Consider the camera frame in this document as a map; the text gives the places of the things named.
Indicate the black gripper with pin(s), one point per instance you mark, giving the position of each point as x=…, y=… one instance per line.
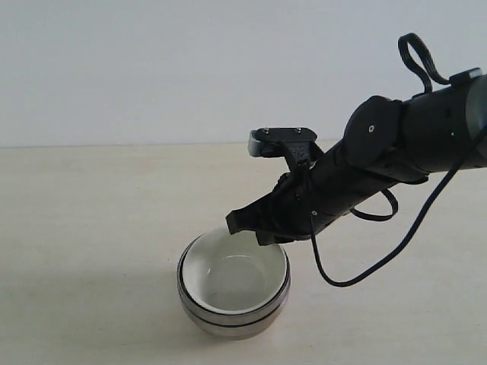
x=299, y=206

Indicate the white ceramic bowl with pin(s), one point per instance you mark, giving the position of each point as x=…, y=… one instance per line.
x=230, y=274

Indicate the ribbed steel bowl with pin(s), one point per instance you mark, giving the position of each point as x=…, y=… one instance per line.
x=231, y=281

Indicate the plain steel bowl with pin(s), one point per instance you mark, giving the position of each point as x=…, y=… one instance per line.
x=237, y=327

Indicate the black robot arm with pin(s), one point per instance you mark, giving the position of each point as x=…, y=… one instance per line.
x=385, y=142

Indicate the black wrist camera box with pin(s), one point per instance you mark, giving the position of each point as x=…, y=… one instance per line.
x=297, y=145

